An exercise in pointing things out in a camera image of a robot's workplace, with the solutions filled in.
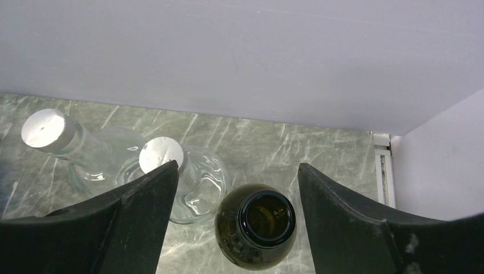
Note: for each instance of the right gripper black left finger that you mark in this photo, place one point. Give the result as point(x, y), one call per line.
point(119, 231)

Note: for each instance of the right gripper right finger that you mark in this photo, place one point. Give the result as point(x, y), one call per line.
point(350, 233)

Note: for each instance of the clear glass bottle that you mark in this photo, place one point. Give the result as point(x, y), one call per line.
point(97, 162)
point(203, 179)

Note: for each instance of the olive green bottle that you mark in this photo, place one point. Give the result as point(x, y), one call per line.
point(255, 227)

